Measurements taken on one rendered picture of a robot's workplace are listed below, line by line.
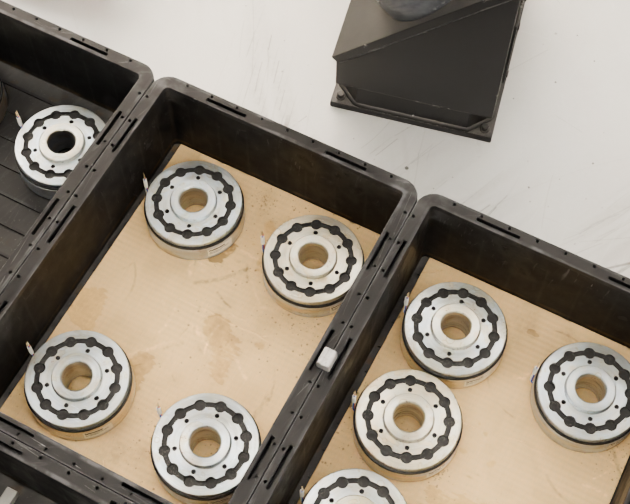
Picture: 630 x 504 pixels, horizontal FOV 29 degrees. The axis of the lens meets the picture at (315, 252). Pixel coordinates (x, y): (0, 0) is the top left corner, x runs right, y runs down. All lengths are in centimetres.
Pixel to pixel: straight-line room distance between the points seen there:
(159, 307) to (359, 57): 39
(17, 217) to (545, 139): 64
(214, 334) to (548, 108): 55
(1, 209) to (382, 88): 47
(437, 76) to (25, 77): 47
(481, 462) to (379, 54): 50
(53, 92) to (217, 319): 34
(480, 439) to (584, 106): 53
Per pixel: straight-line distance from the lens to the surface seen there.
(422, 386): 117
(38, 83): 141
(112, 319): 124
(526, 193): 147
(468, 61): 139
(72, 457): 109
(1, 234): 131
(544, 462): 119
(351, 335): 111
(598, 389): 121
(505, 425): 120
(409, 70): 143
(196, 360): 122
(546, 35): 161
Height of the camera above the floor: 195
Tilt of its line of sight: 62 degrees down
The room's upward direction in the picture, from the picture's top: 1 degrees clockwise
